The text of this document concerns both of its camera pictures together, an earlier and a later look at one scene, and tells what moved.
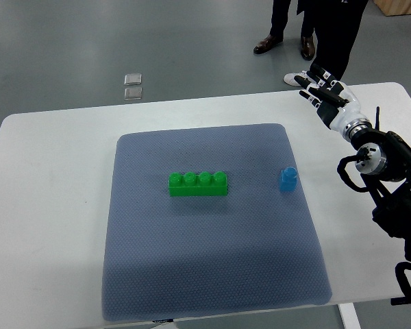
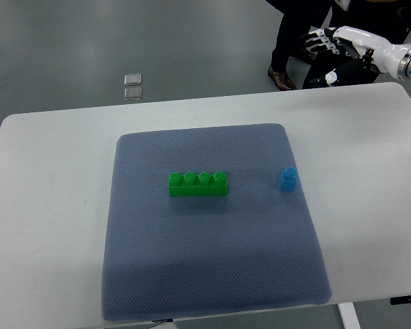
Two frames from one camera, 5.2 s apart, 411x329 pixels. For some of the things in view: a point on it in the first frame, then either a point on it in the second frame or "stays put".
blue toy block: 288,179 stays put
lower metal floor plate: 133,93 stays put
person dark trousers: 336,23 to 385,18
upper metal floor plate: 133,79 stays put
